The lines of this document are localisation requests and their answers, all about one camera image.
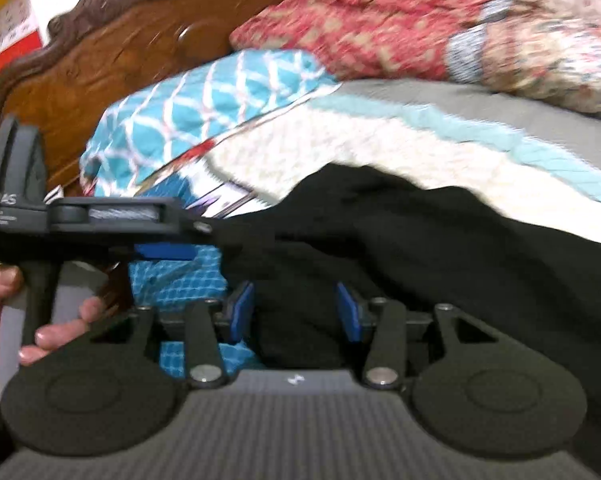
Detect carved wooden headboard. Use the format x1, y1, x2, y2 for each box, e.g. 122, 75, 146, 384
0, 0, 283, 195

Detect teal white patterned pillow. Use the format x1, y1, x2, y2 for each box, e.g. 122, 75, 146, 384
79, 49, 340, 197

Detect patterned bedsheet with teal stripes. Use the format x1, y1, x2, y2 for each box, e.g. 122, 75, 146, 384
141, 79, 601, 243

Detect person's left hand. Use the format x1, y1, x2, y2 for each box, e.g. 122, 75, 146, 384
0, 266, 110, 366

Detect red floral patchwork quilt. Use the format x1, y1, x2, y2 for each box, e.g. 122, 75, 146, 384
230, 0, 601, 119

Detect black pants with zipper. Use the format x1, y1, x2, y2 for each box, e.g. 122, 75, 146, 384
215, 164, 601, 472

